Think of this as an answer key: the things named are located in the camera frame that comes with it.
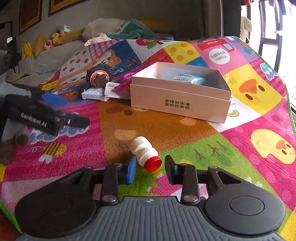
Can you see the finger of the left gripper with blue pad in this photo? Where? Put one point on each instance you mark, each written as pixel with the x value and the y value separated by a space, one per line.
pixel 41 95

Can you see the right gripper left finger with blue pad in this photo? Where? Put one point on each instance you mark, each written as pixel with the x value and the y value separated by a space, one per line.
pixel 114 175

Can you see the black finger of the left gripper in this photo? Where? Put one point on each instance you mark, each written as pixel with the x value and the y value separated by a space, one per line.
pixel 71 119

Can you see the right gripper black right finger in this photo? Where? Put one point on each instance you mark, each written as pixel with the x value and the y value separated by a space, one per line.
pixel 185 175

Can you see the white bottle red cap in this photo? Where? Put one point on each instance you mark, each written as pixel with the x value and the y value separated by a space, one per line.
pixel 146 155

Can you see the white battery charger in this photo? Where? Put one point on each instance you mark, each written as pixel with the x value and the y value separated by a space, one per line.
pixel 95 94

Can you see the white red card packet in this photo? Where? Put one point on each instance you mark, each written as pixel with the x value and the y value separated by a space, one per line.
pixel 109 91

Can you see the black plush mouse toy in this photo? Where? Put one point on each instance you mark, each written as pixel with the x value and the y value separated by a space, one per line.
pixel 103 67

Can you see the pink plastic toy strainer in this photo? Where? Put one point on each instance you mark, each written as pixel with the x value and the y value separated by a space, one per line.
pixel 125 84

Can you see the yellow plush toys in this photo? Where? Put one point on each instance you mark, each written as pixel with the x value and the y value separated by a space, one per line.
pixel 60 37

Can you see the pink white cloth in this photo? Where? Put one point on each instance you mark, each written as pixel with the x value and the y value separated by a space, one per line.
pixel 102 37

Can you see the colourful cartoon play mat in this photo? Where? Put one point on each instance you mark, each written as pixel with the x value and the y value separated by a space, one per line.
pixel 256 142

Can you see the pink cardboard box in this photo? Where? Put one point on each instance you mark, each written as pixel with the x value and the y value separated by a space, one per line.
pixel 153 88

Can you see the beige cushion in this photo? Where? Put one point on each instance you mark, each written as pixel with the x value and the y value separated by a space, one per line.
pixel 101 25

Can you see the framed picture gold border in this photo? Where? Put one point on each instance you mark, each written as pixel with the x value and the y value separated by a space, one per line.
pixel 30 14

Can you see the blue white tissue packet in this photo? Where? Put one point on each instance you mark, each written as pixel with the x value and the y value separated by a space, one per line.
pixel 186 78

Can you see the green blanket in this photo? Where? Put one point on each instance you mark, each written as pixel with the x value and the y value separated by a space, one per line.
pixel 134 29

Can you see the yellow pillow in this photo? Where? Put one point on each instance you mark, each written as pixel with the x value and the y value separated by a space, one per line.
pixel 161 26

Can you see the hanging beige cloth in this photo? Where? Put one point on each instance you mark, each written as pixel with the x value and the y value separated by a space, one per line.
pixel 245 28

